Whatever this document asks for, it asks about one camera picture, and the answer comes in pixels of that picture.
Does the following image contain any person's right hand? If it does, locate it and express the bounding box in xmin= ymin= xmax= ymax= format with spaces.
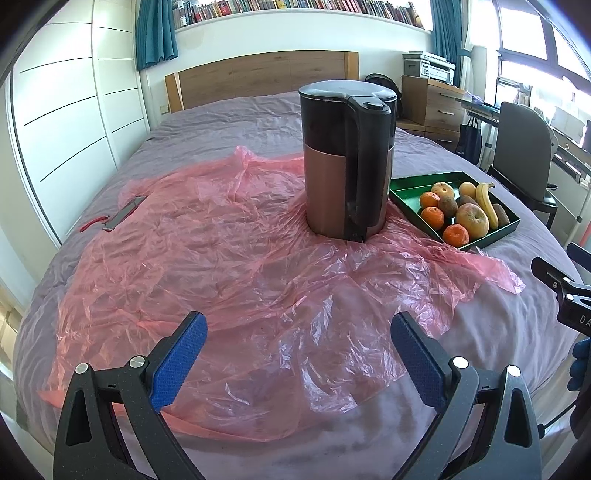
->
xmin=570 ymin=336 xmax=591 ymax=392

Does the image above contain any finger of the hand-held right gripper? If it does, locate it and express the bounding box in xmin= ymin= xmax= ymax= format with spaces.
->
xmin=531 ymin=257 xmax=591 ymax=301
xmin=567 ymin=242 xmax=591 ymax=266

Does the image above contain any white desk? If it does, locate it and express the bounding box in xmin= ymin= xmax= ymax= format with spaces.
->
xmin=462 ymin=95 xmax=591 ymax=185

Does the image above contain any black backpack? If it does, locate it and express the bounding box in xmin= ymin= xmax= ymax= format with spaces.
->
xmin=365 ymin=73 xmax=404 ymax=123

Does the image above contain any large yellow red apple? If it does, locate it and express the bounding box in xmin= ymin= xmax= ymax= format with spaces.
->
xmin=455 ymin=203 xmax=490 ymax=239

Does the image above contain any wooden dresser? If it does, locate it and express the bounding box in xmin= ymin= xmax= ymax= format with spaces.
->
xmin=401 ymin=75 xmax=467 ymax=127

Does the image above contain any white printer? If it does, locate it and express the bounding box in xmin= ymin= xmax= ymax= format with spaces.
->
xmin=403 ymin=52 xmax=457 ymax=85

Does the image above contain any wooden headboard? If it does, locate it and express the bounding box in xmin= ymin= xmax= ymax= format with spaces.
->
xmin=165 ymin=50 xmax=359 ymax=114

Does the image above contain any pink plastic sheet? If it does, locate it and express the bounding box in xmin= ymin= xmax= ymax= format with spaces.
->
xmin=37 ymin=145 xmax=527 ymax=437

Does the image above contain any green tray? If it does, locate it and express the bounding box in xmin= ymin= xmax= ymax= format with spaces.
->
xmin=389 ymin=171 xmax=522 ymax=252

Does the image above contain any wooden nightstand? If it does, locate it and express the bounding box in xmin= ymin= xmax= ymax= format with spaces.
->
xmin=397 ymin=117 xmax=462 ymax=148

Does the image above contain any teal curtain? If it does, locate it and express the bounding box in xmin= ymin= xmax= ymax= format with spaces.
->
xmin=137 ymin=0 xmax=180 ymax=71
xmin=430 ymin=0 xmax=475 ymax=88

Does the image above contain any copper black electric kettle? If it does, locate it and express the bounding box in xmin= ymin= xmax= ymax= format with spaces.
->
xmin=298 ymin=79 xmax=399 ymax=244

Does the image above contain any dark smartphone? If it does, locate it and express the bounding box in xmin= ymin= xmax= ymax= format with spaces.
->
xmin=102 ymin=196 xmax=147 ymax=230

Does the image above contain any row of books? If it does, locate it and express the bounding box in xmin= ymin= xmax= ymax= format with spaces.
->
xmin=173 ymin=0 xmax=426 ymax=29

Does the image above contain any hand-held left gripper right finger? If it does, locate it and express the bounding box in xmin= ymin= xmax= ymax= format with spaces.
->
xmin=390 ymin=311 xmax=543 ymax=480

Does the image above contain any grey desk chair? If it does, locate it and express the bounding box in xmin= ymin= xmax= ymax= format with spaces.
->
xmin=487 ymin=102 xmax=561 ymax=229

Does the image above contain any white wardrobe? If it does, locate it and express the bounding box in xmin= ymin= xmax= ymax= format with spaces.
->
xmin=4 ymin=0 xmax=151 ymax=245

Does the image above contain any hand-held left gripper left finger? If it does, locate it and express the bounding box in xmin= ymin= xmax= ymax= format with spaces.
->
xmin=53 ymin=311 xmax=207 ymax=480

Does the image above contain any dark blue tote bag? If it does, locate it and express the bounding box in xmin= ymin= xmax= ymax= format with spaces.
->
xmin=456 ymin=117 xmax=482 ymax=163

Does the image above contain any yellow banana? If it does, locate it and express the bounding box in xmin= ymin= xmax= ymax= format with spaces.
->
xmin=475 ymin=182 xmax=500 ymax=230

